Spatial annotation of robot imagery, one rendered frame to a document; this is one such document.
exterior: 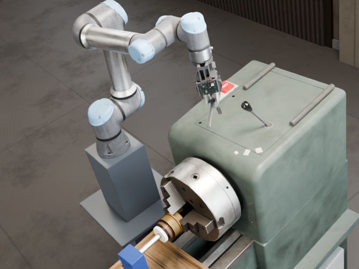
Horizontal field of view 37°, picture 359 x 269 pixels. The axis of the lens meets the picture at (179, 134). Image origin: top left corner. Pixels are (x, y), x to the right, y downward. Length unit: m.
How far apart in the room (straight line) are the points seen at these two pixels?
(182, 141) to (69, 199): 1.91
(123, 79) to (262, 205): 0.77
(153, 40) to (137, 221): 1.07
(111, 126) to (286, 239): 0.87
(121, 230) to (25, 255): 1.30
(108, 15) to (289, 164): 0.89
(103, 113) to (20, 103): 2.96
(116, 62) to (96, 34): 0.30
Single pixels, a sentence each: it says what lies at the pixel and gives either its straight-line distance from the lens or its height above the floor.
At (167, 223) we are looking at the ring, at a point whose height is 1.12.
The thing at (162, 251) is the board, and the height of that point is 0.89.
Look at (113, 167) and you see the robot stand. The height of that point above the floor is 1.09.
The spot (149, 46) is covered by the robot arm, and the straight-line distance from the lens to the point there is 1.72.
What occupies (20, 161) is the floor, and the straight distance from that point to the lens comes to 4.46.
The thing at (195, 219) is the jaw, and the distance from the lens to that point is 1.99.
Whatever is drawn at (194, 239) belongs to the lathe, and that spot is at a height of 0.84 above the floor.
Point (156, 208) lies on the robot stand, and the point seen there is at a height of 0.75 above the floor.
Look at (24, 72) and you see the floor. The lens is 5.63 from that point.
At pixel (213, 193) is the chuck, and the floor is 1.19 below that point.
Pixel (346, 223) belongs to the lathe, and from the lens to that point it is 2.67.
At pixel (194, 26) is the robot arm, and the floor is 1.78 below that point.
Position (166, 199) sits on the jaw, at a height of 1.16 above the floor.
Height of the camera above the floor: 2.58
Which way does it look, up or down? 39 degrees down
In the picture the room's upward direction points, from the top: 14 degrees counter-clockwise
